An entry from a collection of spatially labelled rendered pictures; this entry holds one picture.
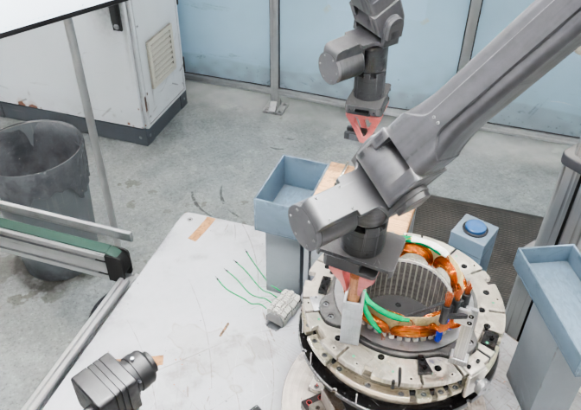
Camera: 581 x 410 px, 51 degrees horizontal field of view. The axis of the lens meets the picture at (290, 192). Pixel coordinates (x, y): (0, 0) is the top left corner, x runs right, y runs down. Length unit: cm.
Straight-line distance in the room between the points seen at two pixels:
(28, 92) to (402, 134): 310
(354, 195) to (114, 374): 31
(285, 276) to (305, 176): 23
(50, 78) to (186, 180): 91
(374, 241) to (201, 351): 67
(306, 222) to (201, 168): 249
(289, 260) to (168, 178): 183
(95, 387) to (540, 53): 46
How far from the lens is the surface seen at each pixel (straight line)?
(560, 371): 122
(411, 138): 63
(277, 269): 138
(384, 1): 103
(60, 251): 170
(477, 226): 126
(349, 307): 88
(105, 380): 55
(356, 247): 76
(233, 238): 157
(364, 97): 114
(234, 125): 347
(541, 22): 56
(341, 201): 67
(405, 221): 120
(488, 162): 335
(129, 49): 309
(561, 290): 121
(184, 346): 135
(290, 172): 137
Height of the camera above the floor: 184
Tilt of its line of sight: 38 degrees down
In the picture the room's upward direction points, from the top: 1 degrees clockwise
